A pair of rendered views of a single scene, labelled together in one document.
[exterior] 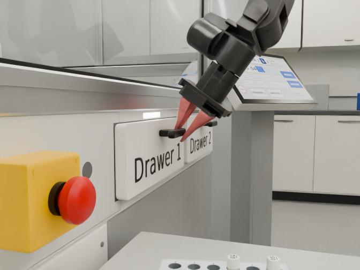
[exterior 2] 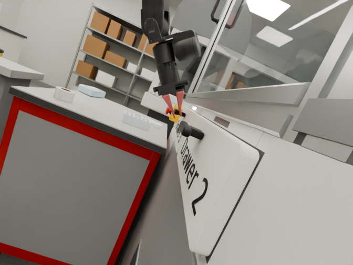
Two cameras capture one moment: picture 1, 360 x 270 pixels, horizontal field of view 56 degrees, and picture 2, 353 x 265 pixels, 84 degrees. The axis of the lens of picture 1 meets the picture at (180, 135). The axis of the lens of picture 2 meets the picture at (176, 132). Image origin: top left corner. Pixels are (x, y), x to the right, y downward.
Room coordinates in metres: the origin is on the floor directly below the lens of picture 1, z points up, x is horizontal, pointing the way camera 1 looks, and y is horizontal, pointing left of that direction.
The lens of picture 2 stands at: (1.17, -0.21, 0.94)
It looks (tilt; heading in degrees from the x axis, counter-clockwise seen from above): 9 degrees down; 157
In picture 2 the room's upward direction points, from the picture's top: 23 degrees clockwise
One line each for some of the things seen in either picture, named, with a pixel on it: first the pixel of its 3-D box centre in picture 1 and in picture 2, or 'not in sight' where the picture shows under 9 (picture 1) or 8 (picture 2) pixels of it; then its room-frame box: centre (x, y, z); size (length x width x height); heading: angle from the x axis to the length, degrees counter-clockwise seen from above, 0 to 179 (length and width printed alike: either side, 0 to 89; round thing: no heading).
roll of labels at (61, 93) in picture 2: not in sight; (64, 94); (0.27, -0.34, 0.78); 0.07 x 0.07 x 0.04
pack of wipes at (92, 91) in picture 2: not in sight; (92, 91); (-0.14, -0.27, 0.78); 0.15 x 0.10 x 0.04; 150
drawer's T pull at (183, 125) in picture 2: (208, 123); (191, 131); (0.90, -0.08, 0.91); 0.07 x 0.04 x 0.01; 163
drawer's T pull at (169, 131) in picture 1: (171, 133); (179, 113); (0.60, 0.02, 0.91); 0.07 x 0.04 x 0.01; 163
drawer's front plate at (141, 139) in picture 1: (157, 150); (183, 125); (0.61, 0.04, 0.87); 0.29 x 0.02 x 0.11; 163
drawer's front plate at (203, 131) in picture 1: (198, 135); (198, 155); (0.91, -0.05, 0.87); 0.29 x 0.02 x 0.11; 163
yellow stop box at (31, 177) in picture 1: (39, 196); (175, 113); (0.29, 0.12, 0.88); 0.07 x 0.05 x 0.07; 163
